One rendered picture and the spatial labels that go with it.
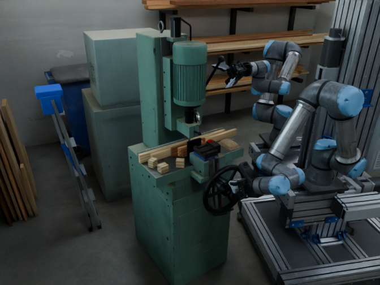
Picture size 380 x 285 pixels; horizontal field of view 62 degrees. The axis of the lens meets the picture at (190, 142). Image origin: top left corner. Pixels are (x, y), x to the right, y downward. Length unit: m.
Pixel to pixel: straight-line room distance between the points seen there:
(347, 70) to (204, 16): 2.77
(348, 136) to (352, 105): 0.19
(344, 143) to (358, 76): 0.45
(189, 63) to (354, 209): 1.14
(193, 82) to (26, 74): 2.60
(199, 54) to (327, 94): 0.62
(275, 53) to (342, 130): 0.85
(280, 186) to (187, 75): 0.72
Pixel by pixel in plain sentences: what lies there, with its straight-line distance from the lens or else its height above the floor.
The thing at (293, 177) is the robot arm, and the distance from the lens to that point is 1.39.
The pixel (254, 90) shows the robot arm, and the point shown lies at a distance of 1.91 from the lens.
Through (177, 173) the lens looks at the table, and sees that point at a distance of 1.68.
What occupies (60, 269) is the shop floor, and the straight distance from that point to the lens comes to 2.53.
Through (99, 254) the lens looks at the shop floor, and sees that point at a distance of 2.55.
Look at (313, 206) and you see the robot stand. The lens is 1.91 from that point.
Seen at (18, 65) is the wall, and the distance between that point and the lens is 3.93.
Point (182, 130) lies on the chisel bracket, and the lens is 1.81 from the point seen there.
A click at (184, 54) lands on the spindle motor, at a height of 1.47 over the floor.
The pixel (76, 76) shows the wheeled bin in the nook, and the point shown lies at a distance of 3.35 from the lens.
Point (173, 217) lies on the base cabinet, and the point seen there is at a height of 0.60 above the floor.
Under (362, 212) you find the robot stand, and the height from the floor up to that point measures 0.71.
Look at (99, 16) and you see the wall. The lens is 3.92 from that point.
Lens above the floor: 1.79
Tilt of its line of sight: 27 degrees down
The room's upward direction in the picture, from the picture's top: straight up
